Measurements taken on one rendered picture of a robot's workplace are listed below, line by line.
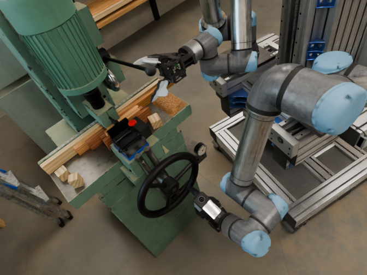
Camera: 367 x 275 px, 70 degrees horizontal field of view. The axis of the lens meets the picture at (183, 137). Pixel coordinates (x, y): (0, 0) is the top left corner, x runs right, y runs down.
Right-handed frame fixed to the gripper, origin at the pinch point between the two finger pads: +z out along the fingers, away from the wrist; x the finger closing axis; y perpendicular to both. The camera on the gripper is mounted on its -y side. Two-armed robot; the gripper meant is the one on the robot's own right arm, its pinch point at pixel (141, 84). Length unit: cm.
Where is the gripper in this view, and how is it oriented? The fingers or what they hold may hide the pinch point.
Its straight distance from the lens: 91.9
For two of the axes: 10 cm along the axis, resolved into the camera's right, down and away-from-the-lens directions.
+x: 2.9, 7.1, 6.4
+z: -7.2, 6.0, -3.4
